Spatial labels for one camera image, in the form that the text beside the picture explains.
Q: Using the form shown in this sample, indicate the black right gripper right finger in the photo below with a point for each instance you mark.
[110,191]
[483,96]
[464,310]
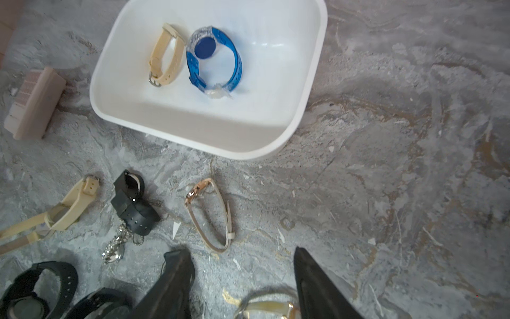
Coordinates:
[318,296]

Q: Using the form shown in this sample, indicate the cream silicone watch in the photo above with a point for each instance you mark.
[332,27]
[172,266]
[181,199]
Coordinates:
[58,218]

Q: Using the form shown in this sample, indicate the small beige strap watch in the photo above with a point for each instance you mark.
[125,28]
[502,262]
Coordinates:
[167,56]

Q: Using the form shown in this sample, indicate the black digital watch left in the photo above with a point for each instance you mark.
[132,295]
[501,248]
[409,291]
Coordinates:
[21,301]

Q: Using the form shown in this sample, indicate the gold bracelet watch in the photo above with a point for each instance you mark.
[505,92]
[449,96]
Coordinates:
[275,302]

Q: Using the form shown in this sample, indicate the black small watch upper middle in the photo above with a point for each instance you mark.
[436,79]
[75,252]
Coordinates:
[105,302]

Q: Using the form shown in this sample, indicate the black watch with keychain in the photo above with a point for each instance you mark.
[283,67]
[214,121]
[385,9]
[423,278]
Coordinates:
[137,216]

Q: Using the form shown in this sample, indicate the blue translucent plastic watch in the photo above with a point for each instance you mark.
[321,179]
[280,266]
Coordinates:
[202,51]

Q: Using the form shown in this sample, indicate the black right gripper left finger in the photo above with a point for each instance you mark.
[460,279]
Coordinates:
[169,297]

